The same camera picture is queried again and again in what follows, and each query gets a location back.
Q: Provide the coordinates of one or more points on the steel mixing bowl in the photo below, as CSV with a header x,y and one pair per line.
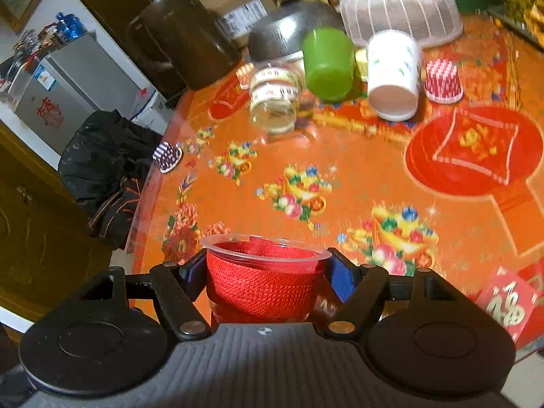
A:
x,y
279,36

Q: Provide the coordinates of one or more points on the white paper cup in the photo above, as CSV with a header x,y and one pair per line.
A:
x,y
394,75

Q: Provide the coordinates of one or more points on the purple white cupcake liner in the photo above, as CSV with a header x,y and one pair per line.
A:
x,y
167,156

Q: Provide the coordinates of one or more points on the clear cup with red sleeve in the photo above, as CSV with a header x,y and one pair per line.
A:
x,y
251,279

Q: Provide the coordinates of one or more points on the red white cupcake liner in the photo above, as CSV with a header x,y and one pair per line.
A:
x,y
442,83

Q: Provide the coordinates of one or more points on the black jacket on chair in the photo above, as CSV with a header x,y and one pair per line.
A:
x,y
104,167

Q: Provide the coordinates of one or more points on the cardboard box with label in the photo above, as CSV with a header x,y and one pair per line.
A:
x,y
238,17

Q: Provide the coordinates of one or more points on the grey refrigerator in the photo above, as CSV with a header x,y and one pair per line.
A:
x,y
60,89

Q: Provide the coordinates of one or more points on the white mesh food cover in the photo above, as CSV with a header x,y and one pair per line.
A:
x,y
430,23

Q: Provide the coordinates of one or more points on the blue water bottle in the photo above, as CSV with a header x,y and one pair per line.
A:
x,y
69,27

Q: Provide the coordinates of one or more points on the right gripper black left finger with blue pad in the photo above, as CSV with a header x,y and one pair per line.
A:
x,y
176,288

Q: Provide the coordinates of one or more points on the clear glass jar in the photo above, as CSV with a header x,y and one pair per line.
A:
x,y
275,96

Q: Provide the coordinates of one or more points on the green plastic cup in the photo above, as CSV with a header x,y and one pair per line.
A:
x,y
329,63

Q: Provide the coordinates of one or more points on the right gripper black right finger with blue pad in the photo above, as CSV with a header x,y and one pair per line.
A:
x,y
361,292

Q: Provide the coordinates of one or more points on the dark brown plastic jug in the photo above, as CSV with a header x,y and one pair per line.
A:
x,y
190,38

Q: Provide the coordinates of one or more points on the red fu envelope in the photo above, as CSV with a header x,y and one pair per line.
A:
x,y
510,300

